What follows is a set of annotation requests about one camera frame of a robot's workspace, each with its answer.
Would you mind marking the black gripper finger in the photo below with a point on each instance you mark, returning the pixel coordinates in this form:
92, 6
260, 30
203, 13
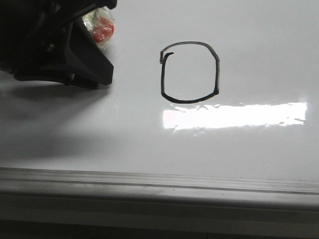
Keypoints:
70, 57

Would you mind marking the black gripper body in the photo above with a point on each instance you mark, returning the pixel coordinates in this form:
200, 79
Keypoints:
28, 27

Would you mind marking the red magnet taped to marker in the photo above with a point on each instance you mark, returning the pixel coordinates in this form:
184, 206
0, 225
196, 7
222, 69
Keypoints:
100, 23

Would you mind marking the white whiteboard with aluminium frame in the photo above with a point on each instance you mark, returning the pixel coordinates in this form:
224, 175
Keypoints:
213, 112

